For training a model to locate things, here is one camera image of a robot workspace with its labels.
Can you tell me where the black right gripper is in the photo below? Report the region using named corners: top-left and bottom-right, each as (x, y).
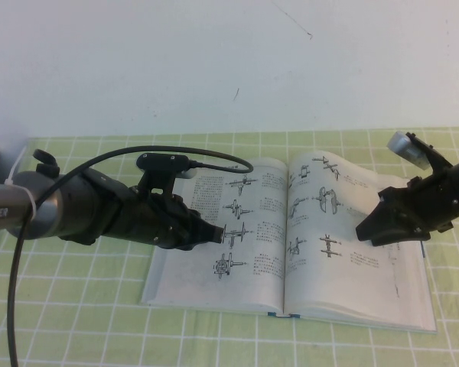
top-left (355, 167), bottom-right (457, 248)

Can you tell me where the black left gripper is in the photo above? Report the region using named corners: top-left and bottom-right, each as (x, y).
top-left (110, 190), bottom-right (226, 253)

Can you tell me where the technical book with diagrams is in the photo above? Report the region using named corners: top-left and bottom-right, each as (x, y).
top-left (139, 149), bottom-right (438, 334)

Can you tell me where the green white checked tablecloth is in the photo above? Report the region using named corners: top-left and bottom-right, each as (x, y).
top-left (0, 128), bottom-right (459, 367)

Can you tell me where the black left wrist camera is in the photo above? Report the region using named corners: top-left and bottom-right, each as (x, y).
top-left (135, 151), bottom-right (199, 202)

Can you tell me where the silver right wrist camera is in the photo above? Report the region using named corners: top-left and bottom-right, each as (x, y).
top-left (386, 130), bottom-right (454, 174)

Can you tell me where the white cable with tie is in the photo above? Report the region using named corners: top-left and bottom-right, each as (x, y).
top-left (6, 149), bottom-right (40, 227)

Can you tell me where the black cable clip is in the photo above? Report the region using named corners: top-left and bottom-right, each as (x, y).
top-left (33, 148), bottom-right (60, 177)

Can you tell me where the black camera cable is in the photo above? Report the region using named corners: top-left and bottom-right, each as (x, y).
top-left (5, 145), bottom-right (256, 367)

